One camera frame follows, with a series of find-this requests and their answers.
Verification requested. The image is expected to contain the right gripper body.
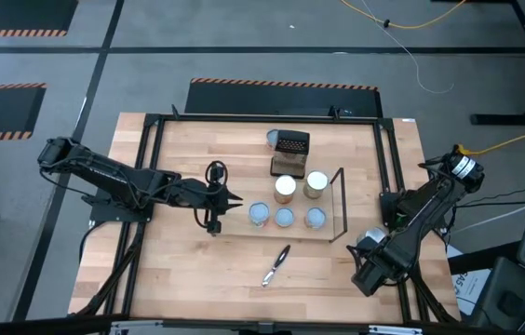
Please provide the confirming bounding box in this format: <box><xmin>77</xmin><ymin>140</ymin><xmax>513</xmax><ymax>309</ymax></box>
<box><xmin>350</xmin><ymin>241</ymin><xmax>408</xmax><ymax>298</ymax></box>

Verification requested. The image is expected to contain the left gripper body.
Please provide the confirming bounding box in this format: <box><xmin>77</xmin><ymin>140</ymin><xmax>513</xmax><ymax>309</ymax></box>
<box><xmin>167</xmin><ymin>176</ymin><xmax>215</xmax><ymax>210</ymax></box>

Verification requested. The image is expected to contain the pink mixed fruit can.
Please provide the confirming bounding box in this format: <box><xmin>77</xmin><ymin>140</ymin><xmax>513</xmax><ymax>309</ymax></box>
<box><xmin>248</xmin><ymin>201</ymin><xmax>272</xmax><ymax>229</ymax></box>

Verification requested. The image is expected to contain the tall orange pineapple can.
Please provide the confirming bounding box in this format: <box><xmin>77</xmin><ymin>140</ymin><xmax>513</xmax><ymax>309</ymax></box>
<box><xmin>273</xmin><ymin>174</ymin><xmax>298</xmax><ymax>205</ymax></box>

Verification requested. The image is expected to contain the short yellow pineapple rings can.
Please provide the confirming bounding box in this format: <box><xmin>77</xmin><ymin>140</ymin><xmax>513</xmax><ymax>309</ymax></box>
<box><xmin>274</xmin><ymin>207</ymin><xmax>296</xmax><ymax>229</ymax></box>

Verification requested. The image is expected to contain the short teal mandarin oranges can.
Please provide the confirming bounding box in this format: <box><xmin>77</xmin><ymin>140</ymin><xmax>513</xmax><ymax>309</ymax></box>
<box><xmin>303</xmin><ymin>206</ymin><xmax>328</xmax><ymax>230</ymax></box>

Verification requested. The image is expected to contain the tall green oranges can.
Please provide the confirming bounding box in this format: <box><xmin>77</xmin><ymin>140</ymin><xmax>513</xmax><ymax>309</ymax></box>
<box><xmin>303</xmin><ymin>169</ymin><xmax>330</xmax><ymax>200</ymax></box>

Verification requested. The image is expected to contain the silver aluminium extrusion bar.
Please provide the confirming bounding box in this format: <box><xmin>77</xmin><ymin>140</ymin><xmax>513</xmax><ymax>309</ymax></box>
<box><xmin>108</xmin><ymin>319</ymin><xmax>166</xmax><ymax>335</ymax></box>
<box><xmin>368</xmin><ymin>324</ymin><xmax>424</xmax><ymax>335</ymax></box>

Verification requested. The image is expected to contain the white paper sheet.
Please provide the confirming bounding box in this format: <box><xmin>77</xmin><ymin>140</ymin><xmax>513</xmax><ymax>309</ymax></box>
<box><xmin>446</xmin><ymin>244</ymin><xmax>492</xmax><ymax>320</ymax></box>

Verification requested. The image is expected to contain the wide black hazard-striped floor mat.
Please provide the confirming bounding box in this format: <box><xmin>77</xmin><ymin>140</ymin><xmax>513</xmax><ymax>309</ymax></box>
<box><xmin>183</xmin><ymin>77</ymin><xmax>384</xmax><ymax>118</ymax></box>

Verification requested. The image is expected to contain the wooden shelf black metal frame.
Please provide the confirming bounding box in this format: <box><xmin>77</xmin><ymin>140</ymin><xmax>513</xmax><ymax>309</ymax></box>
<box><xmin>204</xmin><ymin>166</ymin><xmax>349</xmax><ymax>244</ymax></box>

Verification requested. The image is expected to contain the chrome can opener black handle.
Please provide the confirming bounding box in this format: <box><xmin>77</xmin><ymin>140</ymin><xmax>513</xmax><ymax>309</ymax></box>
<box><xmin>261</xmin><ymin>244</ymin><xmax>292</xmax><ymax>288</ymax></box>

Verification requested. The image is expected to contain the black aluminium table frame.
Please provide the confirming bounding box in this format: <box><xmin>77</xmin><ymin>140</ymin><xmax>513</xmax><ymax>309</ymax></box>
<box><xmin>69</xmin><ymin>111</ymin><xmax>462</xmax><ymax>327</ymax></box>

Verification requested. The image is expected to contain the black desk frame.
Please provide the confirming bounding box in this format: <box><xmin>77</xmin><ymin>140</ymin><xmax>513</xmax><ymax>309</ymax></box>
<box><xmin>470</xmin><ymin>0</ymin><xmax>525</xmax><ymax>127</ymax></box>

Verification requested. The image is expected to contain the thin white floor cable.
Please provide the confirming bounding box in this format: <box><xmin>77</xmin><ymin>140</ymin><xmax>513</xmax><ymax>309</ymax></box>
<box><xmin>358</xmin><ymin>0</ymin><xmax>456</xmax><ymax>95</ymax></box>

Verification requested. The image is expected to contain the yellow cable with black bead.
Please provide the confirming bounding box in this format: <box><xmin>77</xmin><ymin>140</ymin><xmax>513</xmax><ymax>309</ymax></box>
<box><xmin>340</xmin><ymin>0</ymin><xmax>468</xmax><ymax>30</ymax></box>

